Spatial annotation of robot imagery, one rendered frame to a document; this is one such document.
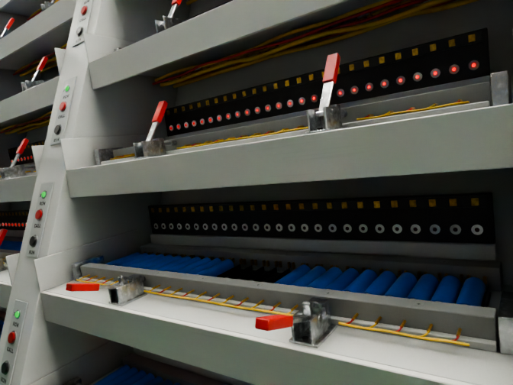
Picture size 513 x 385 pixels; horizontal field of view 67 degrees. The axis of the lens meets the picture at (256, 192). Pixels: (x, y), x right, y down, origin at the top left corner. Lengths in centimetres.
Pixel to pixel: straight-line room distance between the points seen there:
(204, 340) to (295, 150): 21
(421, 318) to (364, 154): 14
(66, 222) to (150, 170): 22
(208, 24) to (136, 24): 32
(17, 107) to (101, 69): 32
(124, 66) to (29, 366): 47
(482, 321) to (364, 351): 9
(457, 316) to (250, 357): 18
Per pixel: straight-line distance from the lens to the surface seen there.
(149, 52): 63
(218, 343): 40
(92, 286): 50
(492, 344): 35
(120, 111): 77
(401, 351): 34
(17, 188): 86
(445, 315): 35
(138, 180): 54
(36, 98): 92
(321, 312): 36
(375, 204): 48
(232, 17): 53
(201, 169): 45
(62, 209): 69
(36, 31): 107
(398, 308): 36
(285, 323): 31
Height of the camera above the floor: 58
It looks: 12 degrees up
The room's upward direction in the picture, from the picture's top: 6 degrees clockwise
